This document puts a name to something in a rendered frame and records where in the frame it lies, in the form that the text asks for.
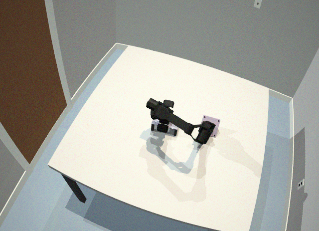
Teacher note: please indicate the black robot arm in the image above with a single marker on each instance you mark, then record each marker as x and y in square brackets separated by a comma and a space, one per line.
[161, 111]

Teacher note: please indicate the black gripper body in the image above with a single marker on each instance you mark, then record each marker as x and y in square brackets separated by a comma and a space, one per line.
[162, 127]

